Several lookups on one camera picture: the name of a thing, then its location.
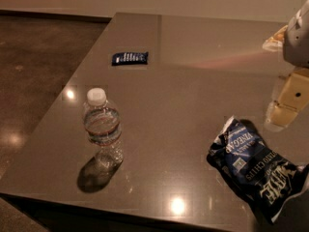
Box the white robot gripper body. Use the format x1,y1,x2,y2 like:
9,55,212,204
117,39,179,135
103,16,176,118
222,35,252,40
283,0,309,68

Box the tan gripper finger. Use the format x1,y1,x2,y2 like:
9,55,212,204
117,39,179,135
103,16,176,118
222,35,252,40
262,25,288,52
265,68,309,132

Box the clear plastic water bottle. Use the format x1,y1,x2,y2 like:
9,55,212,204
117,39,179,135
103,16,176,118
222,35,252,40
82,88,124,172

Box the blue potato chips bag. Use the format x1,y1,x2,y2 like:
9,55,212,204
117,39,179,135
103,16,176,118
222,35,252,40
207,117,309,223

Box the small blue snack wrapper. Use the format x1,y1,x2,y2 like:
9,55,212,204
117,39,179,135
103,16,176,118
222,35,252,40
112,52,149,66

